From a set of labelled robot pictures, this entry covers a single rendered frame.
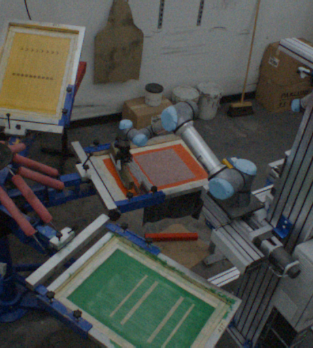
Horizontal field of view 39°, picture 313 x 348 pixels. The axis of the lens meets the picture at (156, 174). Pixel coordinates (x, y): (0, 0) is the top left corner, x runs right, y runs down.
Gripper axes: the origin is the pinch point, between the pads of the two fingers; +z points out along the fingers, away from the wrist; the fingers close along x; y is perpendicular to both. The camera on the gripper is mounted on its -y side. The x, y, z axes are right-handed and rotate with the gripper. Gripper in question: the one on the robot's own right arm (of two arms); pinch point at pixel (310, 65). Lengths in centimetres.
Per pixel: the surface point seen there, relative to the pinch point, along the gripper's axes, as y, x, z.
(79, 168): 40, -147, -33
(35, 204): 33, -169, -70
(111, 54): 64, -127, 182
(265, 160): 173, 29, 123
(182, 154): 62, -80, 1
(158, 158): 60, -97, -4
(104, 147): 50, -133, 1
